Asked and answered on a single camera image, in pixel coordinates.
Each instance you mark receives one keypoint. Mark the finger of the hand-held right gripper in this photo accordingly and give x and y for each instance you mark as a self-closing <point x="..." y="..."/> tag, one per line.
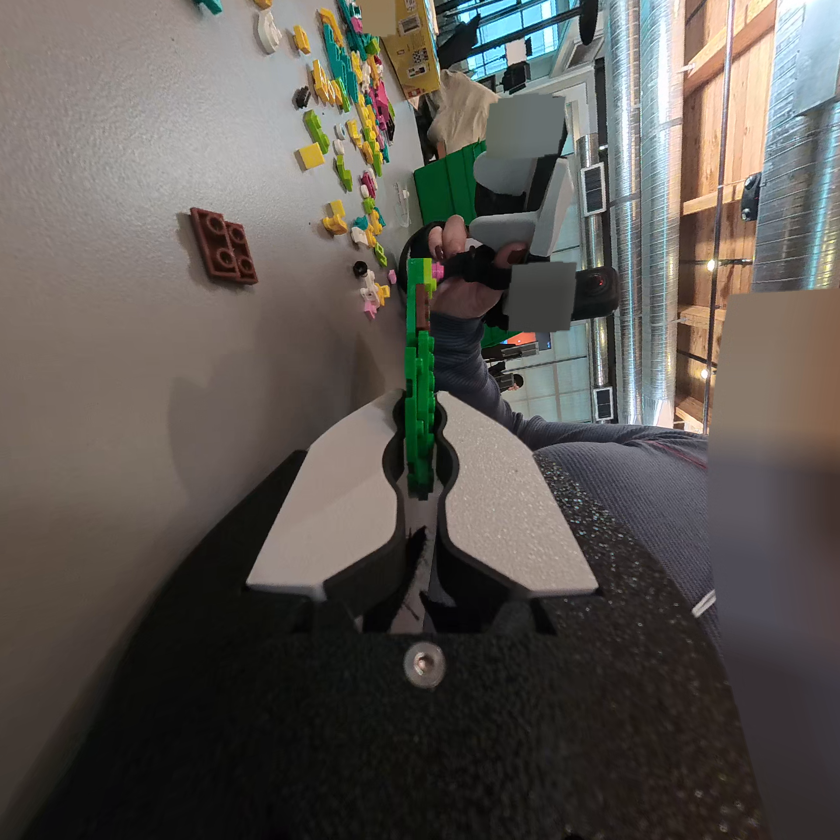
<point x="554" y="210"/>
<point x="508" y="176"/>

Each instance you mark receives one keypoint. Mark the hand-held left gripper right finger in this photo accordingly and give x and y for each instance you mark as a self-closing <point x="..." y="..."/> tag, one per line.
<point x="518" y="518"/>

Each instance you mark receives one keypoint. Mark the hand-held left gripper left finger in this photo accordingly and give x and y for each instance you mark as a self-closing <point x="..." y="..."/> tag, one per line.
<point x="334" y="512"/>

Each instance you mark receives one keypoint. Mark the lime lego plate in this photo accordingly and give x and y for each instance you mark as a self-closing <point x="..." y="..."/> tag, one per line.
<point x="426" y="275"/>

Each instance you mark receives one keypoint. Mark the green lego baseplate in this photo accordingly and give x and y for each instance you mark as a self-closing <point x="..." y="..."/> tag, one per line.
<point x="417" y="407"/>

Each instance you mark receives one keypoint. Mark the small brown lego brick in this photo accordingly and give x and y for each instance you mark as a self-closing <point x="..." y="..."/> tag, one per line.
<point x="422" y="308"/>

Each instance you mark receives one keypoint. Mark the scattered small lego pieces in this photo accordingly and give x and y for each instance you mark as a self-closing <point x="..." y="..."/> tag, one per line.
<point x="310" y="156"/>

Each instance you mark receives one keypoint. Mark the brown lego plate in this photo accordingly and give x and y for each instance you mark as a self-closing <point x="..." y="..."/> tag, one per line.
<point x="223" y="246"/>

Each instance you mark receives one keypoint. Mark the teal lego plate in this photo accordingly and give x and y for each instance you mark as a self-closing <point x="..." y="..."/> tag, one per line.
<point x="208" y="5"/>

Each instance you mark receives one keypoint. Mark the person's right hand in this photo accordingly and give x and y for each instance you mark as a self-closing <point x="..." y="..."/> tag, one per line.
<point x="459" y="289"/>

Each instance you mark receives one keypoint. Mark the green plastic bin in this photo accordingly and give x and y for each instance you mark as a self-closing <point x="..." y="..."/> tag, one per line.
<point x="446" y="184"/>

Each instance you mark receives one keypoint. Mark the beige cloth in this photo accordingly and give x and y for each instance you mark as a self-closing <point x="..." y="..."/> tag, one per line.
<point x="459" y="111"/>

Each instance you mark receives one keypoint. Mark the display screen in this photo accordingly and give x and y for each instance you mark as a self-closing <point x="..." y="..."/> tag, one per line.
<point x="525" y="341"/>

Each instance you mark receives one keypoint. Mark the clear plastic bag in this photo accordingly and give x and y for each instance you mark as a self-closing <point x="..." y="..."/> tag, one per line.
<point x="401" y="203"/>

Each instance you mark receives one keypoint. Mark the yellow cardboard box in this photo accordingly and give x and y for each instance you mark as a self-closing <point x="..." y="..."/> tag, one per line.
<point x="410" y="59"/>

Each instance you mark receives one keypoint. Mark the narrow silver duct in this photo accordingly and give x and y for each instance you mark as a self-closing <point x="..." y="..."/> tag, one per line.
<point x="623" y="229"/>

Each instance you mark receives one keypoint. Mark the wide silver duct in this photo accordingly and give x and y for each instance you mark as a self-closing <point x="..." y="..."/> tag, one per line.
<point x="661" y="229"/>

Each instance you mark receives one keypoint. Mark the black wall camera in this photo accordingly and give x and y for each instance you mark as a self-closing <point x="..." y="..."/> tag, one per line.
<point x="753" y="197"/>

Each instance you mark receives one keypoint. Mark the large silver duct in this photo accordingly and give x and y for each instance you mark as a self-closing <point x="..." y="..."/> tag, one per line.
<point x="797" y="164"/>

